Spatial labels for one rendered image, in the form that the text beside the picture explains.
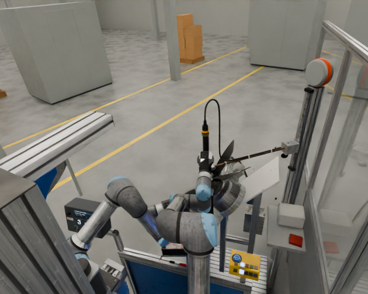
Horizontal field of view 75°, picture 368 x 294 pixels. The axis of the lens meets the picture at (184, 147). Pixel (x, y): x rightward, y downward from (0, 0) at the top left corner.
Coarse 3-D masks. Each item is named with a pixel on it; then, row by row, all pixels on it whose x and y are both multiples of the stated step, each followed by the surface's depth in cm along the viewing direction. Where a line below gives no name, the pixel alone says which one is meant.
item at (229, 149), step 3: (231, 144) 174; (228, 147) 172; (231, 147) 179; (225, 150) 171; (228, 150) 177; (231, 150) 183; (225, 153) 174; (228, 153) 180; (231, 153) 186; (222, 156) 171; (225, 156) 177; (228, 156) 182; (219, 159) 170; (225, 159) 179; (228, 159) 184; (219, 162) 172; (222, 162) 176; (219, 168) 175; (222, 168) 178
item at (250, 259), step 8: (232, 256) 135; (240, 256) 134; (248, 256) 134; (256, 256) 134; (232, 264) 131; (240, 264) 131; (256, 264) 130; (232, 272) 134; (248, 272) 129; (256, 272) 127; (256, 280) 131
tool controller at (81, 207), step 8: (72, 200) 157; (80, 200) 157; (88, 200) 158; (64, 208) 152; (72, 208) 150; (80, 208) 149; (88, 208) 149; (96, 208) 149; (72, 216) 152; (80, 216) 150; (88, 216) 148; (72, 224) 154; (104, 232) 152
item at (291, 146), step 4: (288, 140) 166; (292, 140) 166; (296, 140) 164; (284, 144) 163; (288, 144) 162; (292, 144) 162; (296, 144) 162; (288, 148) 161; (292, 148) 162; (296, 148) 163; (284, 152) 165; (288, 152) 163; (292, 152) 164
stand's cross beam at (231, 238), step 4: (228, 236) 203; (232, 236) 202; (236, 236) 202; (228, 240) 202; (232, 240) 202; (236, 240) 200; (240, 240) 198; (244, 240) 198; (248, 240) 198; (244, 244) 199
